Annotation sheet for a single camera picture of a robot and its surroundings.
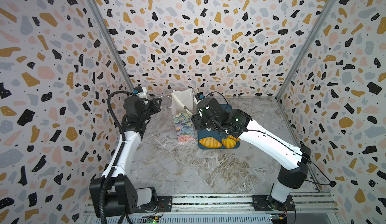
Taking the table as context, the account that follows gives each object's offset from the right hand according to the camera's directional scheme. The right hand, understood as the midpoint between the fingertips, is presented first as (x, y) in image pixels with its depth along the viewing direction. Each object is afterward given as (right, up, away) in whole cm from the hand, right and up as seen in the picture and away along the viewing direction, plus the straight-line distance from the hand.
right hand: (193, 115), depth 67 cm
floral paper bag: (-7, -2, +15) cm, 16 cm away
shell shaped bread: (+20, -18, +23) cm, 35 cm away
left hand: (-17, +9, +9) cm, 21 cm away
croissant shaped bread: (+9, -18, +25) cm, 31 cm away
